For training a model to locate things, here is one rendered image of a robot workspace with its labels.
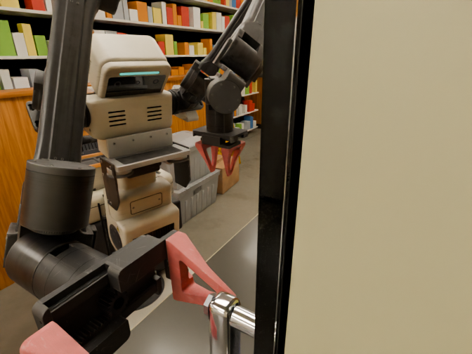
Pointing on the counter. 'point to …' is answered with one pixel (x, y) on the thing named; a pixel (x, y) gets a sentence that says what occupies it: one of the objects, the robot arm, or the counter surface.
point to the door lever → (227, 322)
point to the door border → (295, 162)
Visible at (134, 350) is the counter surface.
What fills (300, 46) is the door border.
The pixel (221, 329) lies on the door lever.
